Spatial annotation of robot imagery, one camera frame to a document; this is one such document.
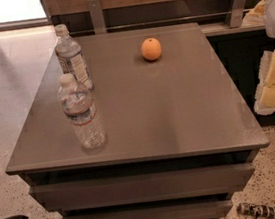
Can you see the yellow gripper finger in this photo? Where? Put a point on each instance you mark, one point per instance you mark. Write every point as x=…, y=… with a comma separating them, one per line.
x=265, y=92
x=255, y=15

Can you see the orange fruit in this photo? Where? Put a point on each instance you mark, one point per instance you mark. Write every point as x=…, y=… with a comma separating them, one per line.
x=151, y=49

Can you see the grey drawer cabinet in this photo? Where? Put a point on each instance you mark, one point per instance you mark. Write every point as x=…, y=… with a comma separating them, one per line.
x=180, y=138

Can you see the striped object on floor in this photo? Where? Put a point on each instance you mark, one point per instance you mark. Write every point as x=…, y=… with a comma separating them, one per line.
x=256, y=210

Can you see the far clear water bottle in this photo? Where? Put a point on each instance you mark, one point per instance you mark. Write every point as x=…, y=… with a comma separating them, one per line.
x=70, y=56

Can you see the clear water bottle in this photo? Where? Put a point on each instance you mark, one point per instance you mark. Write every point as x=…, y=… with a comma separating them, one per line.
x=80, y=109
x=70, y=56

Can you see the near clear water bottle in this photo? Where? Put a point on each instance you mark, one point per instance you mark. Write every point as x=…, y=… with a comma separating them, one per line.
x=80, y=109

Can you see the right metal bracket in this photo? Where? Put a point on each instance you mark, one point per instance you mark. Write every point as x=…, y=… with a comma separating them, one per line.
x=235, y=15

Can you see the metal bracket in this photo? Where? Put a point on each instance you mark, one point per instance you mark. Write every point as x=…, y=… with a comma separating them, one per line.
x=97, y=16
x=235, y=15

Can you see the left metal bracket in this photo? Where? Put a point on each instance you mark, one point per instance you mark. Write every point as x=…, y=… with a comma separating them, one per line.
x=97, y=16

